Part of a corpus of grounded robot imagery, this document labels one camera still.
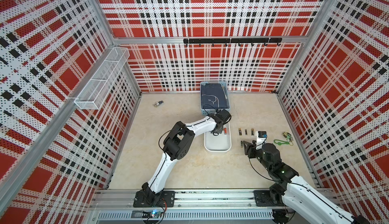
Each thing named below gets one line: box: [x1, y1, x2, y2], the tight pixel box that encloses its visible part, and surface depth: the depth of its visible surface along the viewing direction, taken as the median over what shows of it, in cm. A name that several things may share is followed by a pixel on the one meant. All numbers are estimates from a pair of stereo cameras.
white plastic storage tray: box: [203, 121, 232, 153], surface depth 94 cm
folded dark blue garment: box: [201, 82, 230, 109], surface depth 111 cm
